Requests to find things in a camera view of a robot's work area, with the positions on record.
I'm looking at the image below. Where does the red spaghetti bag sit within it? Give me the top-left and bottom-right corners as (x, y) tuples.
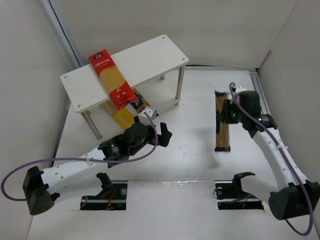
(88, 49), (138, 111)

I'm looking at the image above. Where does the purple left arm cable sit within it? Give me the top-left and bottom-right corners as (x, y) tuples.
(1, 107), (159, 202)

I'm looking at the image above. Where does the yellow-ended spaghetti bag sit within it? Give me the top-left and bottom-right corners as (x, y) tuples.
(99, 100), (135, 130)

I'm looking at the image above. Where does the blue-label spaghetti bag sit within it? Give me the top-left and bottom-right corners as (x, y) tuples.
(130, 88), (151, 114)

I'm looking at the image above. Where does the aluminium frame rail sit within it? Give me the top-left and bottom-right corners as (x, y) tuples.
(249, 69), (270, 114)

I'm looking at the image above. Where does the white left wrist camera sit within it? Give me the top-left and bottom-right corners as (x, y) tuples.
(137, 106), (158, 125)

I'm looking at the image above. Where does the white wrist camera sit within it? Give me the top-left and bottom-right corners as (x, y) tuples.
(233, 85), (247, 94)
(137, 106), (158, 125)

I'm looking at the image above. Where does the dark-ended spaghetti bag with barcode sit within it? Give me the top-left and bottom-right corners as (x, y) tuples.
(214, 91), (231, 152)

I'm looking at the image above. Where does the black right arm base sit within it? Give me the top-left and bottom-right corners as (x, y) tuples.
(212, 172), (264, 211)

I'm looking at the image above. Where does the white two-tier shelf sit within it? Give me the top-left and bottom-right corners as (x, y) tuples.
(60, 34), (189, 141)

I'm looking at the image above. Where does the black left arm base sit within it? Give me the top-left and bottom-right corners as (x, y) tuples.
(80, 181), (128, 211)

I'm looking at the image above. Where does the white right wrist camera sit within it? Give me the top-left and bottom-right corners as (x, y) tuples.
(233, 85), (247, 94)

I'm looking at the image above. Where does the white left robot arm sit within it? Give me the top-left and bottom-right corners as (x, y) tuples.
(22, 122), (173, 216)

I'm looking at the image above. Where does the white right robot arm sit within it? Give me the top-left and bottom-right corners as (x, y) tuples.
(221, 90), (320, 220)

